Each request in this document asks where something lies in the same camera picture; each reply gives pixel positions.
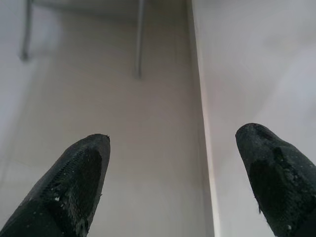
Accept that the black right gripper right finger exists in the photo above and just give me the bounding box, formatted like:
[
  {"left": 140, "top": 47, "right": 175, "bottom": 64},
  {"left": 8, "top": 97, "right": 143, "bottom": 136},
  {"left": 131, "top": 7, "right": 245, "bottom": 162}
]
[{"left": 235, "top": 122, "right": 316, "bottom": 237}]

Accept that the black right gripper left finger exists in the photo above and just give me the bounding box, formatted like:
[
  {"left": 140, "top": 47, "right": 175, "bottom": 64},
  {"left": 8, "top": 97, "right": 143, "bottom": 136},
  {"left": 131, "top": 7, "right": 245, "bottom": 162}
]
[{"left": 0, "top": 133, "right": 111, "bottom": 237}]

